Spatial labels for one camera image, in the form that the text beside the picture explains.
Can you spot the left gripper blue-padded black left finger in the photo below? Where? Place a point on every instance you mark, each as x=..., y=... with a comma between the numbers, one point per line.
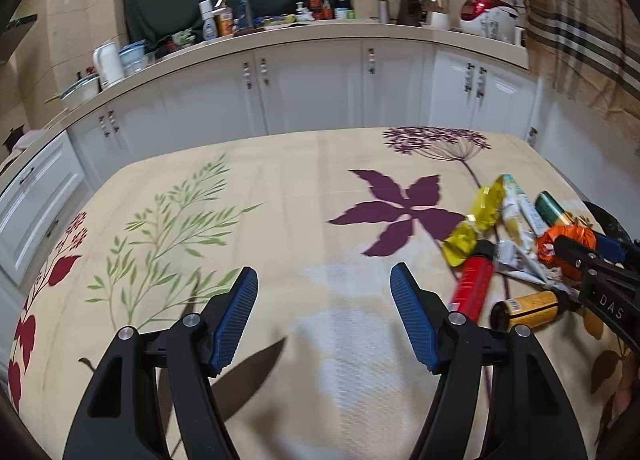
x=119, y=415

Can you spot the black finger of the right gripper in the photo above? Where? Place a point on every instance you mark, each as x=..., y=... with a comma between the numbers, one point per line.
x=575, y=259

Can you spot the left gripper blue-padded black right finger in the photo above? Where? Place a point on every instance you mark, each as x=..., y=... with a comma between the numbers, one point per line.
x=529, y=414

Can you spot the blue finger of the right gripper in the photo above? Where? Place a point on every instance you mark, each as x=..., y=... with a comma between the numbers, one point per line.
x=610, y=249

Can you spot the orange plastic bag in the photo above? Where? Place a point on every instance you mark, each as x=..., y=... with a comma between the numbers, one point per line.
x=582, y=235

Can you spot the yellow black cylindrical can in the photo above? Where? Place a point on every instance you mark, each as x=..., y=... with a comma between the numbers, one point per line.
x=533, y=311

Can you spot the red cylindrical can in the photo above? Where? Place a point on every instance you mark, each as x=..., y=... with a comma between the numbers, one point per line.
x=472, y=287

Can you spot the black trash bin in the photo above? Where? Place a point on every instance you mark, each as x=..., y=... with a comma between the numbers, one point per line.
x=610, y=225

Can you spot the white kitchen cabinets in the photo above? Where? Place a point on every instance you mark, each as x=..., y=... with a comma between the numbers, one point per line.
x=291, y=87

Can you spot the white teal tube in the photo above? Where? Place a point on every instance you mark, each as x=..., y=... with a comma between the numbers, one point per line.
x=522, y=221

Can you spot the silver crumpled foil wrapper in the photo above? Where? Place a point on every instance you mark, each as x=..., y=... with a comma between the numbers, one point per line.
x=512, y=261

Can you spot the yellow foil snack wrapper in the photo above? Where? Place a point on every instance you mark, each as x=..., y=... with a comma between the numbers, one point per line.
x=484, y=215

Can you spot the floral beige tablecloth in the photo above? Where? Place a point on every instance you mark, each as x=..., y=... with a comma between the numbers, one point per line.
x=324, y=369

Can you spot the plaid beige curtain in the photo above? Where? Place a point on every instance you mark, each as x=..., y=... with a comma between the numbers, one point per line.
x=589, y=52

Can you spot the red white rice cooker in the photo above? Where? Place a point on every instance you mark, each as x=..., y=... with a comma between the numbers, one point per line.
x=492, y=19

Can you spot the black coffee machine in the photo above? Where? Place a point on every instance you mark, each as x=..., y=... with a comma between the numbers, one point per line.
x=410, y=13

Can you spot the steel thermos bottle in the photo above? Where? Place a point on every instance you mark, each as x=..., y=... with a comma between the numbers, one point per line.
x=383, y=11

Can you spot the white pot with lid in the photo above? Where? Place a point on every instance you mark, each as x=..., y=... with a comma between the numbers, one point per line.
x=81, y=91

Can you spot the dark sauce bottle red cap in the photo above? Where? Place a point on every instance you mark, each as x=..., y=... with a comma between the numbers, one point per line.
x=315, y=7

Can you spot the white electric kettle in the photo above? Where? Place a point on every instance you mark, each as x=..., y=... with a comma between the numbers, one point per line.
x=108, y=64

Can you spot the clear plastic container stack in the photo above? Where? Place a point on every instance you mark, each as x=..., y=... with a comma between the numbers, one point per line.
x=133, y=58

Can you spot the chrome sink faucet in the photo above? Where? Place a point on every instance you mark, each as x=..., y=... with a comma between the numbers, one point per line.
x=242, y=12

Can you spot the white spray bottle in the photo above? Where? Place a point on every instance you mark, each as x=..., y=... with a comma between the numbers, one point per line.
x=209, y=28

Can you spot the orange soap bottle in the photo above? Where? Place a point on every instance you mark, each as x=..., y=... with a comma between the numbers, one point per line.
x=224, y=21

